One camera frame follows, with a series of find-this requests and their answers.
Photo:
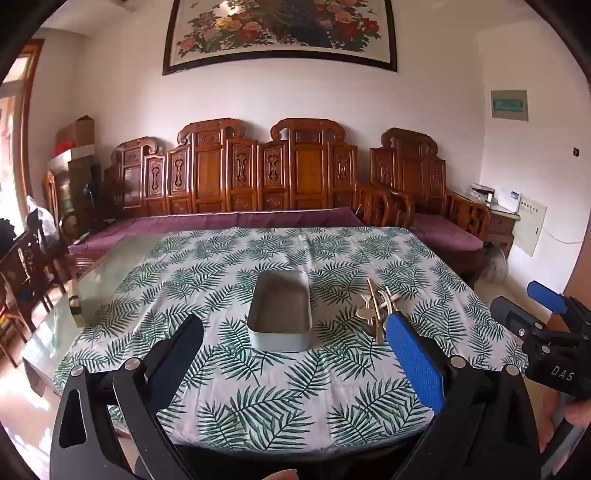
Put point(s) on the person's left hand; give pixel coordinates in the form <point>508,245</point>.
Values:
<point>277,475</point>

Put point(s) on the white printer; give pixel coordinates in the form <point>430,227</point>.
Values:
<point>482,191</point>

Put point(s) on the large white plastic spoon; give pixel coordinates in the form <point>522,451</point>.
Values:
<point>364,314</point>

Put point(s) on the rectangular metal tin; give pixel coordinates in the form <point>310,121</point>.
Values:
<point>279,323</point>

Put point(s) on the wooden dining chair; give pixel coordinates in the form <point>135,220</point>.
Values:
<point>23,277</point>

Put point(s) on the clear plastic bag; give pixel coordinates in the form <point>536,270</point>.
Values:
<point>36,210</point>

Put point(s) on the person's right hand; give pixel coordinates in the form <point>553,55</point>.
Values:
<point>548,420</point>

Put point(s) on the green wall electrical box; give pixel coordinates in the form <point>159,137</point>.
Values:
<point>509,105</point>

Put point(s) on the framed floral painting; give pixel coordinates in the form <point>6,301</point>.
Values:
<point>277,32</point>

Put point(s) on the dark cabinet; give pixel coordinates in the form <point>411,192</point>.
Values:
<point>83,194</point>

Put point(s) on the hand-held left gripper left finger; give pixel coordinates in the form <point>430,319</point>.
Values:
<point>178,360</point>

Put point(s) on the wooden window frame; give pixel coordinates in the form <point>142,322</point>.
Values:
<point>27,115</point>

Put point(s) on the white wall panel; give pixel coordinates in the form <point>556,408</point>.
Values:
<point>530,228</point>

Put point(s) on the brown door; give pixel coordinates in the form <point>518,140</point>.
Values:
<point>582,240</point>

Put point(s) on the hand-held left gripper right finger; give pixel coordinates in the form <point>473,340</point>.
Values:
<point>413,360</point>

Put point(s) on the red item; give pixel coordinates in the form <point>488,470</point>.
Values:
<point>63,148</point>

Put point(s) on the leaf print tablecloth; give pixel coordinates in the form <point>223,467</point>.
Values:
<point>221,286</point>

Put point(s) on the wooden side table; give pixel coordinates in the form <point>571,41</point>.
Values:
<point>501,228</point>

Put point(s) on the white telephone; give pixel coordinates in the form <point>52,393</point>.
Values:
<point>508,199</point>

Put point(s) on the carved wooden sofa bench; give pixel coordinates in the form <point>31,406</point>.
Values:
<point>212,175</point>

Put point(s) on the wooden block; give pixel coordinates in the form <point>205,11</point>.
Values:
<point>76,307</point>

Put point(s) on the brown cardboard box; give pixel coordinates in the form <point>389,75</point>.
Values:
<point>76,131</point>

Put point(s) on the square purple seat cushion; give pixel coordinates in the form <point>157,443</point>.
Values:
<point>443,230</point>

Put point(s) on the long purple seat cushion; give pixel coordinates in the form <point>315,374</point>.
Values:
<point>207,221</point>

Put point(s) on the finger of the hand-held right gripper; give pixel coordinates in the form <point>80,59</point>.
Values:
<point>547,296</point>
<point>531,330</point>

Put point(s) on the carved wooden armchair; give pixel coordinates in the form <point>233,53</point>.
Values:
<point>415,170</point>

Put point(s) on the wooden chopstick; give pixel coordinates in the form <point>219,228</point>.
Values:
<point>379,333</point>
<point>373,300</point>

